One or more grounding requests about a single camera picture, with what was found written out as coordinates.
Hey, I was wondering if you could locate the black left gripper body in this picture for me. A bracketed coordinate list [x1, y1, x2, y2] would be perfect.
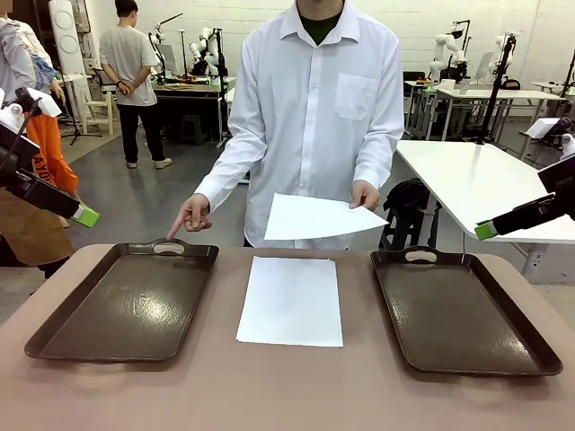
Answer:
[0, 120, 42, 188]

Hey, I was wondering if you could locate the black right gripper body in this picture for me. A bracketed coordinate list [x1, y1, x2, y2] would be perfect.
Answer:
[537, 154, 575, 220]

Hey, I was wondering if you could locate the white A4 paper sheet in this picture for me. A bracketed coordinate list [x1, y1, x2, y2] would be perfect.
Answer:
[263, 192, 390, 242]

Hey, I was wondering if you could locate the white A4 paper stack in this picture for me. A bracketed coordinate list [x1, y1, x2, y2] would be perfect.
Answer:
[235, 255, 345, 349]

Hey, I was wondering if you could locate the person's right forearm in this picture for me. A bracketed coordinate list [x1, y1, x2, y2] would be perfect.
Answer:
[195, 134, 252, 212]

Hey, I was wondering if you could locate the person's left forearm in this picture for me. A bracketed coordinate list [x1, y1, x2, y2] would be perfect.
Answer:
[358, 129, 405, 189]

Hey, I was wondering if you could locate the person's right hand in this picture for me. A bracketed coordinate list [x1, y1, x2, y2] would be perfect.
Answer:
[165, 192, 214, 242]

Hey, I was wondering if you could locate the person's left hand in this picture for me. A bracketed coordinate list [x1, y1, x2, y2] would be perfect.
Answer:
[349, 179, 382, 212]

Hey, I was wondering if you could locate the person in orange trousers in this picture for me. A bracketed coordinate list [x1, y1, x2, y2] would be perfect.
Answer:
[0, 13, 82, 228]

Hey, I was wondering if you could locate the person in brown apron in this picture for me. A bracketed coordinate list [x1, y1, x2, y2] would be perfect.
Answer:
[0, 186, 76, 280]

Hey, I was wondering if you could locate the black tripod stand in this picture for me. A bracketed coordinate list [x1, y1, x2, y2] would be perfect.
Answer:
[57, 75, 103, 145]

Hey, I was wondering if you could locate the white wooden chair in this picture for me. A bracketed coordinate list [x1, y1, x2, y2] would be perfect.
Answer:
[83, 89, 120, 136]

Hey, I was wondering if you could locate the long white background table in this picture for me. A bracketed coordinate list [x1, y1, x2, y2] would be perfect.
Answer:
[403, 79, 567, 140]

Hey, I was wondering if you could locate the brown plastic tray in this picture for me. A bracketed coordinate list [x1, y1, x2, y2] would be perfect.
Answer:
[369, 245, 564, 377]
[24, 237, 220, 364]

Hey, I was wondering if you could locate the black light stand pole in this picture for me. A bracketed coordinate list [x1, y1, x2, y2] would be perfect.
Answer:
[475, 33, 518, 145]

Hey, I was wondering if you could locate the black office chair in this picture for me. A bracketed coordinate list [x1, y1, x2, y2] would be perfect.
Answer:
[92, 66, 119, 96]

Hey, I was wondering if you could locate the black backpack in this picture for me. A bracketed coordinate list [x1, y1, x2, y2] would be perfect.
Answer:
[381, 178, 444, 252]

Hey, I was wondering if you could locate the white standing air conditioner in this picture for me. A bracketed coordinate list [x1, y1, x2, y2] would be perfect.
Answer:
[48, 0, 90, 76]

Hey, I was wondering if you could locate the background computer monitor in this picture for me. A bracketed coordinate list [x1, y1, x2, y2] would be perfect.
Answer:
[474, 50, 495, 84]

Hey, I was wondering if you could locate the person in gray shirt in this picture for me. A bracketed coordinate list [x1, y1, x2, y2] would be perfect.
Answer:
[98, 0, 174, 171]

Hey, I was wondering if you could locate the black plastic stool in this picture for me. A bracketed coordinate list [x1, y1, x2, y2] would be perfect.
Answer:
[179, 114, 204, 145]

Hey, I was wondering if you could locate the background workbench table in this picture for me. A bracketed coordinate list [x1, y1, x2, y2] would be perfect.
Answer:
[152, 75, 238, 145]

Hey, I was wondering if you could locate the person in white shirt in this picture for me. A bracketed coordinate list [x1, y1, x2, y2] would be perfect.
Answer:
[195, 0, 405, 251]

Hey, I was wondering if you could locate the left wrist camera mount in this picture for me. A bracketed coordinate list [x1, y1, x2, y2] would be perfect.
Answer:
[0, 87, 63, 136]

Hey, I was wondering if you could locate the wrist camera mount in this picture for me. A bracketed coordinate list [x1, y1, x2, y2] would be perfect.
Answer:
[525, 116, 575, 159]
[0, 87, 63, 136]

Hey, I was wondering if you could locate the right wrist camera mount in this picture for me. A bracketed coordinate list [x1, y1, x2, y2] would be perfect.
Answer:
[525, 116, 575, 159]

